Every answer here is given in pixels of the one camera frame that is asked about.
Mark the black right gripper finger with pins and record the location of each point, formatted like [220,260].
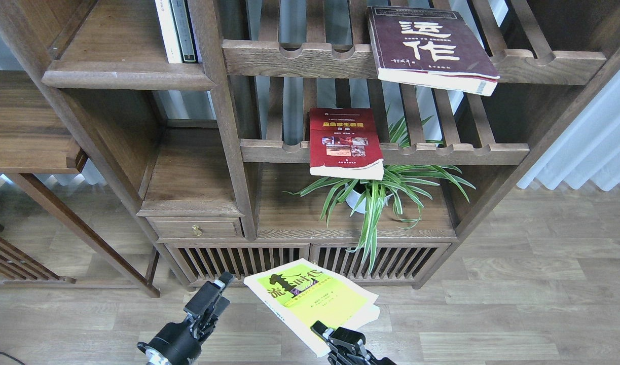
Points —
[339,337]

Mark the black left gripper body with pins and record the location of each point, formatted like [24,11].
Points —
[178,343]

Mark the white plant pot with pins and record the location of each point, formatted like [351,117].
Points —
[367,196]

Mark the red book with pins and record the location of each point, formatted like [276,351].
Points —
[344,143]

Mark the green spider plant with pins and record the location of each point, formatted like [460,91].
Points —
[407,179]

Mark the brass drawer knob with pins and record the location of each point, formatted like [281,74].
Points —
[196,230]

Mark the yellow-green book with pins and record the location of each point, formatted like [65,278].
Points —
[301,293]

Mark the white curtain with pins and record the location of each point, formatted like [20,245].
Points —
[588,150]

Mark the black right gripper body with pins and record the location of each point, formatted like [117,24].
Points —
[354,355]

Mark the grey-green upright book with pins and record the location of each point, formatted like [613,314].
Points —
[183,27]

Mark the dark wooden bookshelf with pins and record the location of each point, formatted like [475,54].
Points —
[217,144]

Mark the white upright book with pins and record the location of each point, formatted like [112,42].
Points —
[169,31]

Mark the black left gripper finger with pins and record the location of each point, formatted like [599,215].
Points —
[208,303]

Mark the wooden side table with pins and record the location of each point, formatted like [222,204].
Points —
[33,140]

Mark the dark maroon book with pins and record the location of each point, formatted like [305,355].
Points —
[429,47]

